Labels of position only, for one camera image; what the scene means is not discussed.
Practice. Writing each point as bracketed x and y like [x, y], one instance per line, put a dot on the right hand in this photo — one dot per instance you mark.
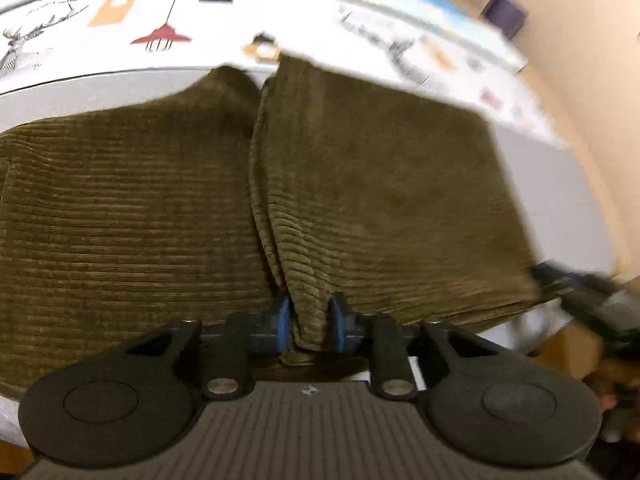
[615, 383]

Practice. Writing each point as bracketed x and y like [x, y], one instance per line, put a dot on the wooden bed frame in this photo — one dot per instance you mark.
[581, 193]

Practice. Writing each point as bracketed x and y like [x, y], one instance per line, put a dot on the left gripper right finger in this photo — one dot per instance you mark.
[378, 339]

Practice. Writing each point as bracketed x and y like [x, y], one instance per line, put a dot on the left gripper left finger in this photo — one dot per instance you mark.
[231, 351]

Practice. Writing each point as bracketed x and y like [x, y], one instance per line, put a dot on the olive corduroy pants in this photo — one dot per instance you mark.
[215, 199]

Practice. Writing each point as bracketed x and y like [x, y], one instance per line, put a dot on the printed deer bed sheet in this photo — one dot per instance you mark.
[68, 57]

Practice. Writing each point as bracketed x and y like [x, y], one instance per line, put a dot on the purple bin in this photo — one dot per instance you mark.
[506, 15]

